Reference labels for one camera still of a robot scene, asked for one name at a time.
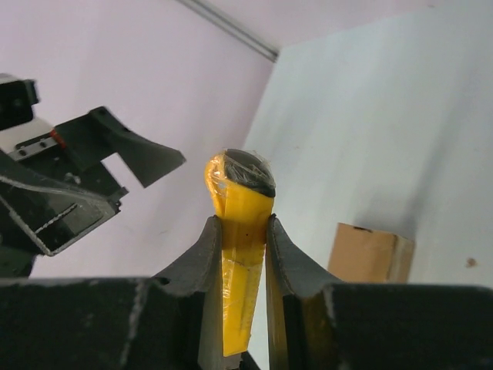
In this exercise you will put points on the aluminium frame post left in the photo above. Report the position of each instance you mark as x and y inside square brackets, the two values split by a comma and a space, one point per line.
[233, 28]

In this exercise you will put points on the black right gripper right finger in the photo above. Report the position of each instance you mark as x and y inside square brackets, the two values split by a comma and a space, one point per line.
[317, 321]

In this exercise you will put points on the yellow utility knife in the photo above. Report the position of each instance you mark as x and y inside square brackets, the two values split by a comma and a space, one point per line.
[242, 190]

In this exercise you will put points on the brown cardboard express box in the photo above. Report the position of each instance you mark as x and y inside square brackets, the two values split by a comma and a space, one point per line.
[364, 255]

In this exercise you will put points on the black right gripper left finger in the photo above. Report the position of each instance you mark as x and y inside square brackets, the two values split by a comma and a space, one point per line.
[169, 321]

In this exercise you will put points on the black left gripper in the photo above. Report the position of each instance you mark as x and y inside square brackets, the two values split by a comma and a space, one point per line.
[54, 187]

